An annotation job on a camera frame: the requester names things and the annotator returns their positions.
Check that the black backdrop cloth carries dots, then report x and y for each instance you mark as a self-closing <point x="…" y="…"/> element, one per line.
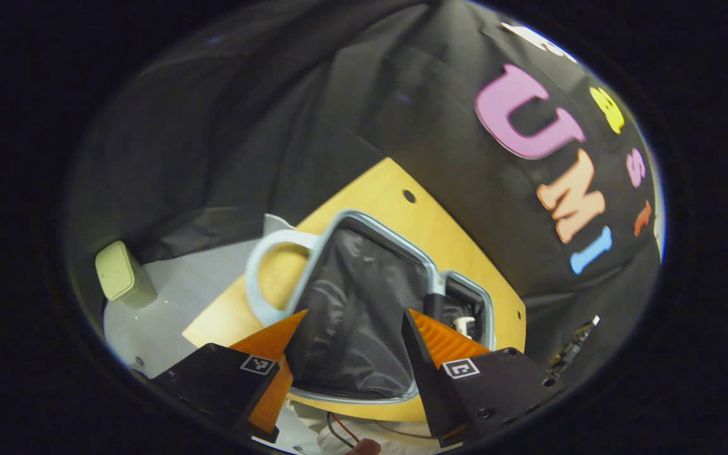
<point x="275" y="126"/>

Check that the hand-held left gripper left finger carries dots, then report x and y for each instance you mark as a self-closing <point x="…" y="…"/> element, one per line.
<point x="212" y="379"/>

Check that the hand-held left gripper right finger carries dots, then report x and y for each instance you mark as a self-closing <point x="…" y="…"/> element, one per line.
<point x="424" y="373"/>

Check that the light blue suitcase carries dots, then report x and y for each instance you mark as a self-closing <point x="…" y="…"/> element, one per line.
<point x="351" y="303"/>

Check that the pale green box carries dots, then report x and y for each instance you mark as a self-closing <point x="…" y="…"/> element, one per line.
<point x="121" y="275"/>

